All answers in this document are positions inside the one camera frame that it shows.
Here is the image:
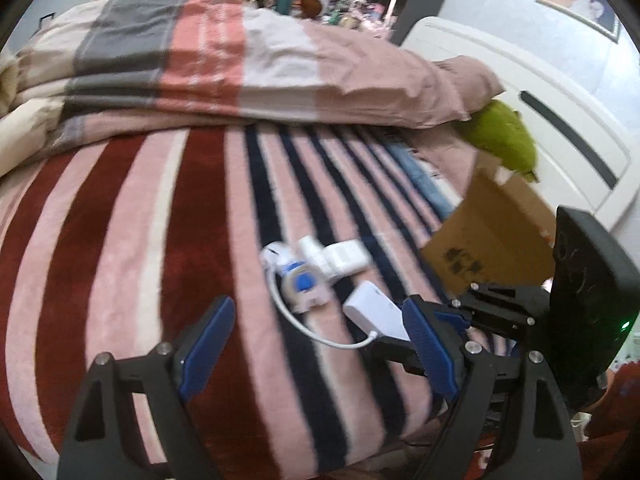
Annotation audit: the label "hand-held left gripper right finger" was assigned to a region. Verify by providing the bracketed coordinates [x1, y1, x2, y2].
[402, 296, 584, 480]

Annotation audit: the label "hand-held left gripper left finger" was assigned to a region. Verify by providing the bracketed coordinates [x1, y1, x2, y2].
[57, 296, 236, 480]

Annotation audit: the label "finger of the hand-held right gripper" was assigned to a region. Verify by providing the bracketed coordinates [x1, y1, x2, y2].
[434, 282, 551, 343]
[361, 332, 428, 378]

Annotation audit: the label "white power bank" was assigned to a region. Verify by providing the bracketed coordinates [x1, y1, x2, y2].
[342, 281, 410, 342]

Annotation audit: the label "cardboard box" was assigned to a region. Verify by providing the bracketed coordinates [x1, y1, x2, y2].
[420, 152, 558, 297]

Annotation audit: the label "person's right forearm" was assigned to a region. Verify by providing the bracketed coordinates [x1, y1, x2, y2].
[582, 359, 640, 442]

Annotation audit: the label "white charger adapter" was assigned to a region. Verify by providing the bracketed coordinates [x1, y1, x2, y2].
[320, 240, 372, 278]

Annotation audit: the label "white and blue round device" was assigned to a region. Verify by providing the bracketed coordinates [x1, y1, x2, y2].
[281, 262, 334, 314]

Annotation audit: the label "small white bottle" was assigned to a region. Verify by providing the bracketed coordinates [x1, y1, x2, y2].
[260, 241, 303, 272]

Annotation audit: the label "red pink striped blanket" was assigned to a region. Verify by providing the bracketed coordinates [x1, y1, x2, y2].
[0, 124, 501, 480]

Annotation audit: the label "blue jeans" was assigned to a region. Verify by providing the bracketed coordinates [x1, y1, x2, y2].
[385, 140, 463, 222]

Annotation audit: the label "green plush toy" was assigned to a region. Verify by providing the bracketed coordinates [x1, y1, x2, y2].
[460, 100, 541, 184]

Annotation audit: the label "white bed headboard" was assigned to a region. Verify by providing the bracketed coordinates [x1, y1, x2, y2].
[402, 16, 633, 226]

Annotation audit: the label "pink grey plaid quilt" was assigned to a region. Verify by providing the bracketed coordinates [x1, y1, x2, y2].
[0, 0, 506, 173]

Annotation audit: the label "white cable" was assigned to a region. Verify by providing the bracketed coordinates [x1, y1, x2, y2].
[267, 265, 378, 349]

